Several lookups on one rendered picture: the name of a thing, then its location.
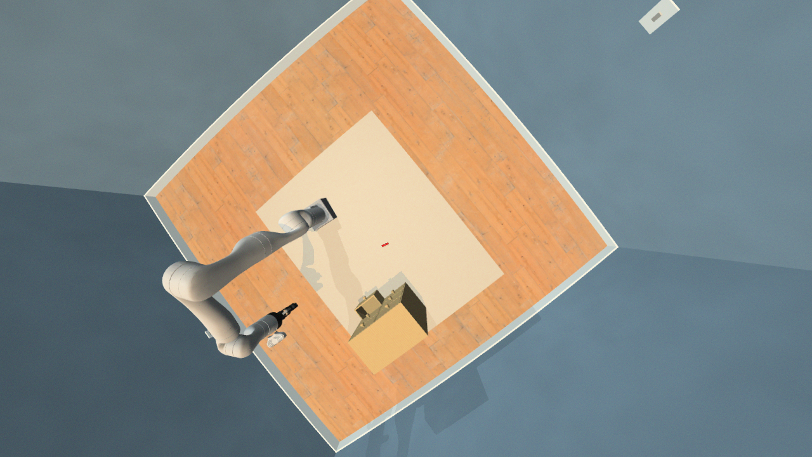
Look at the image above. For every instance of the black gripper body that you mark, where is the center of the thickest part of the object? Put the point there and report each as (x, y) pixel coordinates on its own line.
(278, 317)

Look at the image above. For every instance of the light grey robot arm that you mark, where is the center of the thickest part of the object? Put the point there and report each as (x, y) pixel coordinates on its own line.
(192, 282)

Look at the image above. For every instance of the tan wooden drawer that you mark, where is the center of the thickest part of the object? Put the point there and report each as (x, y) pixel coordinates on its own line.
(363, 326)
(391, 299)
(394, 292)
(369, 316)
(369, 304)
(388, 307)

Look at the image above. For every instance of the brown chest of drawers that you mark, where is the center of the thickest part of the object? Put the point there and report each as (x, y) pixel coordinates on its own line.
(393, 334)

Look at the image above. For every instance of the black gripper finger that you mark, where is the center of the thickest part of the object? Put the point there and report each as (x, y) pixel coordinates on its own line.
(288, 309)

